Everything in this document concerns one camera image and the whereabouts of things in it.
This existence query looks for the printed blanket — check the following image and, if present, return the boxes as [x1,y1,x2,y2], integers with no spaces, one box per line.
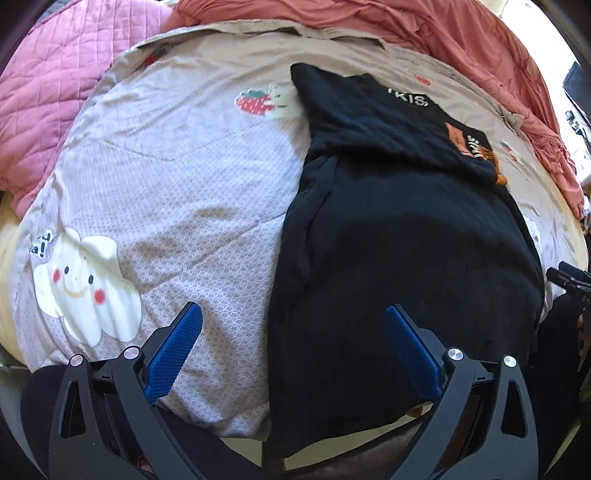
[11,21,583,439]

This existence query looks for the black t-shirt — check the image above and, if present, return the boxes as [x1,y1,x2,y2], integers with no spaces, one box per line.
[267,62,546,460]

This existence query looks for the black monitor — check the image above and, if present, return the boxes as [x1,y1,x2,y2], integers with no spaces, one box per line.
[562,60,591,112]

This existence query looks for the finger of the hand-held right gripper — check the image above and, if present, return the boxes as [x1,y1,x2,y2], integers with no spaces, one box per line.
[546,261,579,291]

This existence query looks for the person's leg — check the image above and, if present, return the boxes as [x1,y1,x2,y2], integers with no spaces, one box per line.
[21,364,273,480]
[533,295,591,480]

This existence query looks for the person's right leg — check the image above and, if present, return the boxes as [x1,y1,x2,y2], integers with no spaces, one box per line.
[533,295,591,480]

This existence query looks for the cream bed sheet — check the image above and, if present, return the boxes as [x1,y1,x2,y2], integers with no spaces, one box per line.
[0,194,33,365]

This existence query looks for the brown bed frame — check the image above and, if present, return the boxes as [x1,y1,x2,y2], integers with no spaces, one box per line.
[272,401,481,480]

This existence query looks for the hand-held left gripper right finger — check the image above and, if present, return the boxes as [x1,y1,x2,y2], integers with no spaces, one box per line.
[385,305,539,480]

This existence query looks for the person's left leg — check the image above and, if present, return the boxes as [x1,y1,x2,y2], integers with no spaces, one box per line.
[21,364,273,480]

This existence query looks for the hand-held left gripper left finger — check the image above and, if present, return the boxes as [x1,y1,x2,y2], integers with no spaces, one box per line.
[48,302,208,480]

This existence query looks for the pink quilted blanket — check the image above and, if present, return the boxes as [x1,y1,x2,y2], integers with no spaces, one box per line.
[0,0,178,217]

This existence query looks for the salmon duvet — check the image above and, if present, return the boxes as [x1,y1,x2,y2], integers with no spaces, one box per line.
[173,0,585,220]

